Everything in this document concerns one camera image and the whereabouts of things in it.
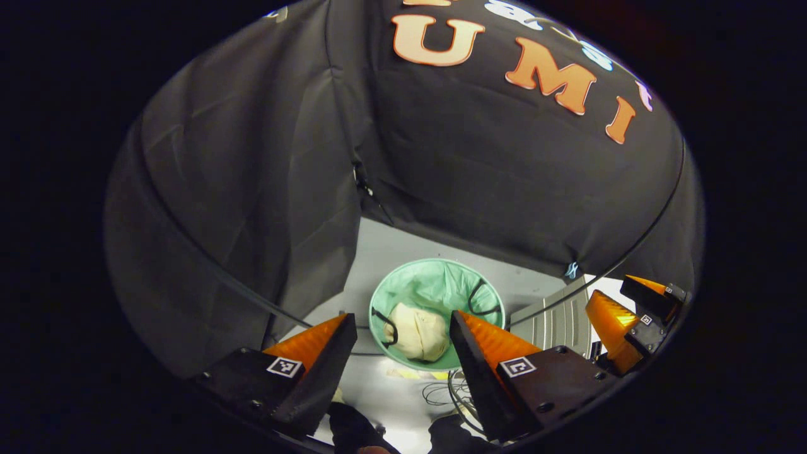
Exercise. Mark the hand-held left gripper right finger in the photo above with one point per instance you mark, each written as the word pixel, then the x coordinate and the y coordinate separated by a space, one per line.
pixel 473 372

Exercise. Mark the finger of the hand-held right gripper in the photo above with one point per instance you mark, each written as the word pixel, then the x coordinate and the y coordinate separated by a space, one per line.
pixel 608 321
pixel 649 296

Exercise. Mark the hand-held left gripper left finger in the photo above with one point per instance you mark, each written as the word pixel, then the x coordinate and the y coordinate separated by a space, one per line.
pixel 328 372

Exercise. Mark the cream short-sleeved shirt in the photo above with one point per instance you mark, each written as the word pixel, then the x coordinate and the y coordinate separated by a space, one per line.
pixel 419 334

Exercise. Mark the green laundry hamper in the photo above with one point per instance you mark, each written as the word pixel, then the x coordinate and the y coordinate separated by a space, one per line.
pixel 429 284

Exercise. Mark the grey ribbed metal case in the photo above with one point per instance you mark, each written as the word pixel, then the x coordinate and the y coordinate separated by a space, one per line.
pixel 555 328

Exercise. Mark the person's left leg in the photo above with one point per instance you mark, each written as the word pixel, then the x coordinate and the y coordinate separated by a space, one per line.
pixel 353 429

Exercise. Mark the person's leg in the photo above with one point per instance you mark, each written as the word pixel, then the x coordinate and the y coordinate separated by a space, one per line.
pixel 353 429
pixel 454 438

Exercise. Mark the yellow floor tape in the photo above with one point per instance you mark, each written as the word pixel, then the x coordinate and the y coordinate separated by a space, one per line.
pixel 410 374

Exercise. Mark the person's right leg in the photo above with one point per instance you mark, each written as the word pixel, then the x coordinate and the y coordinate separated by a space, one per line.
pixel 454 438

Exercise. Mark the black backdrop cloth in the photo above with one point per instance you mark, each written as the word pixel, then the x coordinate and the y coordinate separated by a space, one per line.
pixel 252 189

